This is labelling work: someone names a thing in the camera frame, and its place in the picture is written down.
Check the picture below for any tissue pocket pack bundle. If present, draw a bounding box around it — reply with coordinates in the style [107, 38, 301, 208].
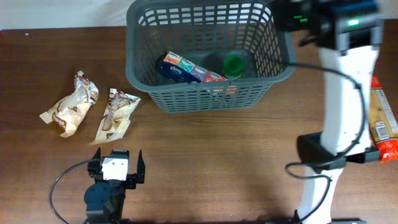
[155, 51, 228, 83]

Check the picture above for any grey plastic basket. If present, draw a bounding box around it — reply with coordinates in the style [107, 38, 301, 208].
[126, 0, 295, 113]

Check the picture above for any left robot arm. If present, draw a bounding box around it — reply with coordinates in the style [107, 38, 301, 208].
[84, 149, 146, 224]

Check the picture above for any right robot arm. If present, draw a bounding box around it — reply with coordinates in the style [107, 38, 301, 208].
[271, 1, 383, 223]

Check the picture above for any brown snack bag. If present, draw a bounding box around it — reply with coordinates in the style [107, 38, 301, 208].
[39, 70, 99, 138]
[90, 88, 141, 145]

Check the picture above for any green lid jar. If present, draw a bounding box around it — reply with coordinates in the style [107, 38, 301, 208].
[223, 55, 245, 80]

